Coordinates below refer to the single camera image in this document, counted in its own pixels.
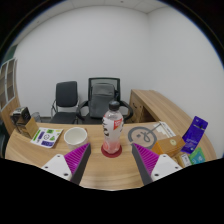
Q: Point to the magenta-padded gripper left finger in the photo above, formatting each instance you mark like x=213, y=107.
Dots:
x=59, y=165

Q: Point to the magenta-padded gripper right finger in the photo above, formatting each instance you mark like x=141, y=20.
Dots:
x=165, y=165

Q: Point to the clear bottle with pink drink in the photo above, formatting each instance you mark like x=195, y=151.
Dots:
x=111, y=133

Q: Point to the small yellow-brown box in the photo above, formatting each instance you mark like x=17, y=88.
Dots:
x=183, y=160

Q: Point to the orange-brown cardboard box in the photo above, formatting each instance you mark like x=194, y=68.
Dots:
x=168, y=146

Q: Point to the white sticker sheet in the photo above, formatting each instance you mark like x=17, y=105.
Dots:
x=46, y=137

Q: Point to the green small box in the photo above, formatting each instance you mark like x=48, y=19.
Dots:
x=197, y=156

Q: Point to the purple packet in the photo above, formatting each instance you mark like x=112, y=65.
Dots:
x=195, y=133

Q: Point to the kraft cardboard box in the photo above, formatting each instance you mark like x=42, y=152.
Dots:
x=30, y=128

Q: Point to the wooden side desk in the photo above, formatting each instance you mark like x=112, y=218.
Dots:
x=160, y=106

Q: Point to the flat dark brown box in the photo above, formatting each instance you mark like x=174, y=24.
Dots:
x=20, y=115

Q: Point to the black mesh office chair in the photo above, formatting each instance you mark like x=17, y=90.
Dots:
x=125, y=106

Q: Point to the wooden shelf cabinet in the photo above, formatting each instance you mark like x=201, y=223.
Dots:
x=8, y=110

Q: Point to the grey backpack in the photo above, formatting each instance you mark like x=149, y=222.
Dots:
x=101, y=98

